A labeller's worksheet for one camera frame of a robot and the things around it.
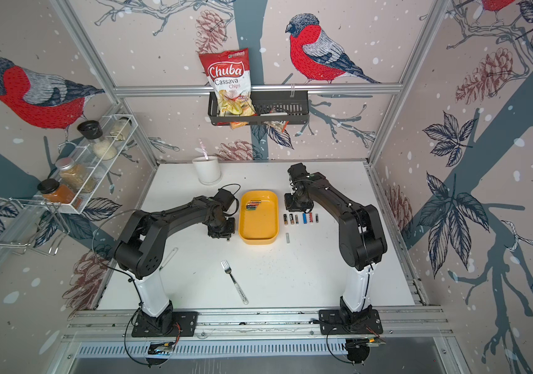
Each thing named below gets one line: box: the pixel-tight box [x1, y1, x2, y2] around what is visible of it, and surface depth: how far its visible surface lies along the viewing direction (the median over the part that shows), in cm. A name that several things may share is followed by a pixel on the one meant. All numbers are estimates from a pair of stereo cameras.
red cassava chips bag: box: [198, 48, 257, 130], surface depth 85 cm
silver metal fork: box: [220, 259, 249, 306], surface depth 84 cm
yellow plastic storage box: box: [238, 189, 280, 245], surface depth 100 cm
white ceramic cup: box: [191, 155, 222, 186], surface depth 111 cm
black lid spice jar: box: [76, 119, 117, 162], surface depth 76 cm
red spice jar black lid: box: [36, 178, 76, 204], surface depth 62 cm
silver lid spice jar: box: [55, 157, 96, 194], surface depth 67 cm
